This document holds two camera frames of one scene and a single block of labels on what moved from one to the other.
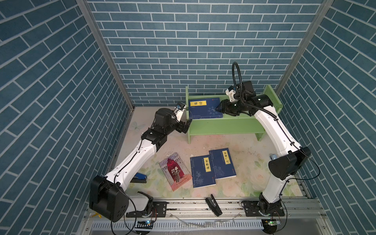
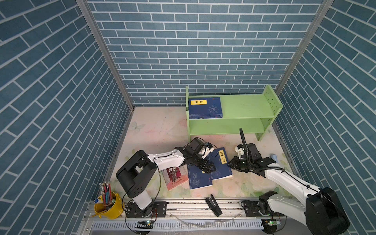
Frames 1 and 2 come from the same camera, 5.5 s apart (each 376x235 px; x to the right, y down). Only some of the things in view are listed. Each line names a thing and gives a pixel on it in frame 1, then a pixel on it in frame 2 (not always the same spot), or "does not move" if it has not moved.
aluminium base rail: x=196 y=216 does not move
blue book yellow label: x=222 y=163 does not move
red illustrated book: x=175 y=171 does not move
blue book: x=204 y=108 does not move
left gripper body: x=178 y=127 -> x=199 y=161
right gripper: x=224 y=107 -> x=234 y=163
